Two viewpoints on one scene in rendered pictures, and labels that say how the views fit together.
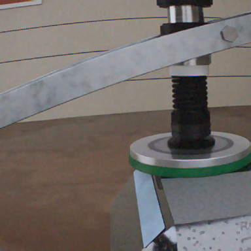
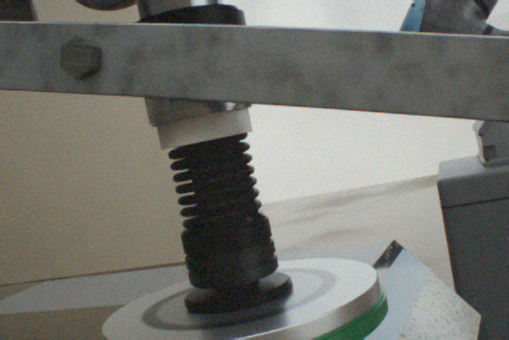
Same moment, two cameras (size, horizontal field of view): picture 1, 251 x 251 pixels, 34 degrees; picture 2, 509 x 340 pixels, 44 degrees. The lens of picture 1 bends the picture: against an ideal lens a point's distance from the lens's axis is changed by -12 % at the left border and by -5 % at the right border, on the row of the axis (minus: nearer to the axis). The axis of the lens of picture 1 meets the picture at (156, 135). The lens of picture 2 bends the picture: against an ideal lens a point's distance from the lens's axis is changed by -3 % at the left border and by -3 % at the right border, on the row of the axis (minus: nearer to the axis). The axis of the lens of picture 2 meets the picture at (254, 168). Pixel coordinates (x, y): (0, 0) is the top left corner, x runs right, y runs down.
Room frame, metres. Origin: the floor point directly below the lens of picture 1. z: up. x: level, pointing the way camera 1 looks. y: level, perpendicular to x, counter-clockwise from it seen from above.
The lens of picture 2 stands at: (1.17, 0.19, 1.02)
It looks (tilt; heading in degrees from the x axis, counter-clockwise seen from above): 3 degrees down; 208
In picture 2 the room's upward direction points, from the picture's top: 11 degrees counter-clockwise
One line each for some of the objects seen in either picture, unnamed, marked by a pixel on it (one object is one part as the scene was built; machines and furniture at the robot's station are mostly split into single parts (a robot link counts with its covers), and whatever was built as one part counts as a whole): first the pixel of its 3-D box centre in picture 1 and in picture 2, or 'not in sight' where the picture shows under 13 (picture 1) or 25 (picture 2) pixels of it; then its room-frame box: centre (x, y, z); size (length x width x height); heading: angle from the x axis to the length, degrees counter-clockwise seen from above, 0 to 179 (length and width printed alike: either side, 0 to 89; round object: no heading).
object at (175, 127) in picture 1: (191, 124); (230, 254); (0.75, -0.06, 0.93); 0.07 x 0.07 x 0.01
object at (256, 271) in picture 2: (191, 131); (233, 268); (0.75, -0.06, 0.92); 0.07 x 0.07 x 0.01
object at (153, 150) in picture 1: (191, 147); (240, 303); (0.75, -0.06, 0.89); 0.21 x 0.21 x 0.01
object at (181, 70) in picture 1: (188, 64); (202, 117); (0.75, -0.06, 1.04); 0.07 x 0.07 x 0.04
